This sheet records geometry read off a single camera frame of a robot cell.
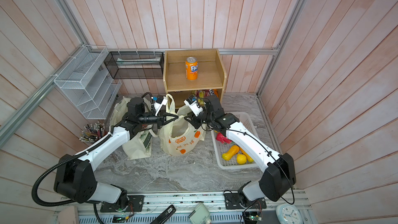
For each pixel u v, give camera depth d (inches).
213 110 22.9
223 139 34.6
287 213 27.1
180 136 29.4
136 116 24.8
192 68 30.3
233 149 34.3
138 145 31.9
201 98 24.2
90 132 33.1
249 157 18.9
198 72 31.8
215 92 37.5
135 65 35.4
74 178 16.4
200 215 26.1
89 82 30.0
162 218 26.6
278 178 16.0
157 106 26.4
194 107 26.0
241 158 32.9
